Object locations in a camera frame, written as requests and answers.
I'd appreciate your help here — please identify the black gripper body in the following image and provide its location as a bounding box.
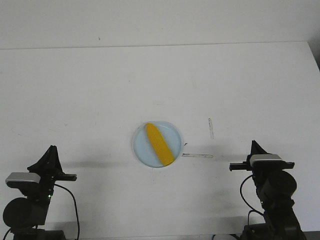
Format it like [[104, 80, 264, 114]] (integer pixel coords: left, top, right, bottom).
[[229, 155, 295, 171], [27, 166, 77, 200]]

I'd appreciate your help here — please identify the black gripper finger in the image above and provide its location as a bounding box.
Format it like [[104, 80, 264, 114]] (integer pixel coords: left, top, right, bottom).
[[254, 141, 267, 155], [250, 140, 256, 155], [27, 145, 56, 173], [53, 146, 64, 174]]

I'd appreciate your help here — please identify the light blue round plate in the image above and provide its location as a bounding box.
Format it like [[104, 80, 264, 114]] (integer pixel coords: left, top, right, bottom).
[[132, 120, 183, 168]]

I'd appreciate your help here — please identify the yellow corn cob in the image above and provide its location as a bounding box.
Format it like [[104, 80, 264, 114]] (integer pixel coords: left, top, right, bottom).
[[145, 122, 175, 166]]

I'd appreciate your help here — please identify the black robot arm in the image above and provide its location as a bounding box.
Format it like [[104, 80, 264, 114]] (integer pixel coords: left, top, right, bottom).
[[229, 140, 306, 240], [2, 145, 80, 240]]

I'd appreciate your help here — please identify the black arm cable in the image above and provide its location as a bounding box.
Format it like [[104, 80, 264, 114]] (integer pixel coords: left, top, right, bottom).
[[239, 174, 265, 226], [1, 183, 81, 240]]

